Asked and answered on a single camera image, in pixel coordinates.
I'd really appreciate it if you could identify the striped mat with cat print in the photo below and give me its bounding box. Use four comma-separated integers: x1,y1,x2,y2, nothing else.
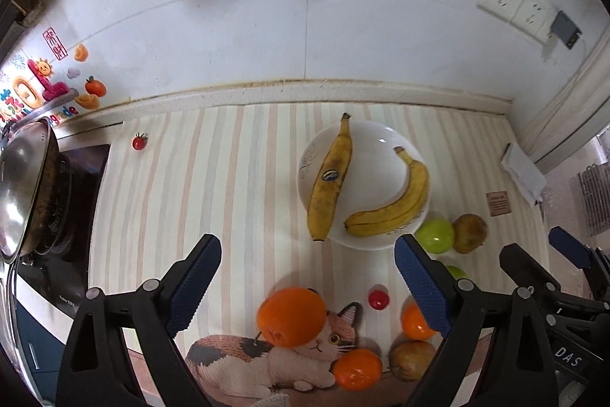
88,102,549,407

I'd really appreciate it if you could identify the white plate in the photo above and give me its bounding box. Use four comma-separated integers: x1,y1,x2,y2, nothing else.
298,120,432,251

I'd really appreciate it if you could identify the brown mat label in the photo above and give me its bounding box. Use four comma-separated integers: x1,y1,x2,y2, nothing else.
486,191,512,216

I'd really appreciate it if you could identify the blue cabinet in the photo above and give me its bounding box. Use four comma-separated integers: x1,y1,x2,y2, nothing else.
10,293,72,407

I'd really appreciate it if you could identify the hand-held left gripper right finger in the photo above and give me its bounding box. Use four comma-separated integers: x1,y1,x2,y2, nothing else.
394,234,558,407

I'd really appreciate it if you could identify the small orange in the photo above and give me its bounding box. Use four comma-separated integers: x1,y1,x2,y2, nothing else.
400,299,437,341
332,348,383,390

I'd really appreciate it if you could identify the yellow banana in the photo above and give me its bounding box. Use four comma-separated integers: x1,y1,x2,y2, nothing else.
344,146,430,237

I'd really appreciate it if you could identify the spotted banana with sticker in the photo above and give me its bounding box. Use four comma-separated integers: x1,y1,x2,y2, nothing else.
307,112,354,242

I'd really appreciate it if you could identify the red stamp wall sticker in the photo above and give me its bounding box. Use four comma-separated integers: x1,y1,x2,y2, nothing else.
43,28,66,61

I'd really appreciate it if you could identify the white door frame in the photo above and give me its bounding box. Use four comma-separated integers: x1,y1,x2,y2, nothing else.
517,37,610,174

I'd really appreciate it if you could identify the white folded paper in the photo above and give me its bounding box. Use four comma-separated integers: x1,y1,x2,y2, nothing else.
500,143,547,205

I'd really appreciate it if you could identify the large orange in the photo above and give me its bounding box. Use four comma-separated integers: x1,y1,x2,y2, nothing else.
256,287,327,348

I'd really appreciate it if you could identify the persimmon wall sticker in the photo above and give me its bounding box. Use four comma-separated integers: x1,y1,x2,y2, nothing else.
85,76,108,98

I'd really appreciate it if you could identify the red cherry tomato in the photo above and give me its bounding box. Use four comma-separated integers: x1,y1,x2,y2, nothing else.
368,285,389,310

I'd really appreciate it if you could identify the colourful letter wall sticker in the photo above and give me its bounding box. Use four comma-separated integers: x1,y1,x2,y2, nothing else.
0,51,79,124

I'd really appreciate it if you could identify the white radiator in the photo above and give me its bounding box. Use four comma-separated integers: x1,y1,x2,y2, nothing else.
578,164,610,236

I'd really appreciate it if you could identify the brown pear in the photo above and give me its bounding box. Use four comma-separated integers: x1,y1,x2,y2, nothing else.
450,214,489,254
388,340,439,382

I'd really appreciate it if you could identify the black gas stove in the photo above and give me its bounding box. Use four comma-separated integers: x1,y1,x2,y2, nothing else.
10,142,111,307

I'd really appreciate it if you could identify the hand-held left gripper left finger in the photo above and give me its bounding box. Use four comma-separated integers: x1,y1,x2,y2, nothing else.
57,234,222,407

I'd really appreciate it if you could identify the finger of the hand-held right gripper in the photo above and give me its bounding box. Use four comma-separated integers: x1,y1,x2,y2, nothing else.
499,243,562,298
548,226,610,300

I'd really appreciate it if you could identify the grey plug-in charger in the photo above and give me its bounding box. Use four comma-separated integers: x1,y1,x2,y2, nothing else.
548,10,582,50

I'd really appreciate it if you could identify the steel wok lid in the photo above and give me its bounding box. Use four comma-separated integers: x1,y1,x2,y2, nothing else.
0,118,60,260

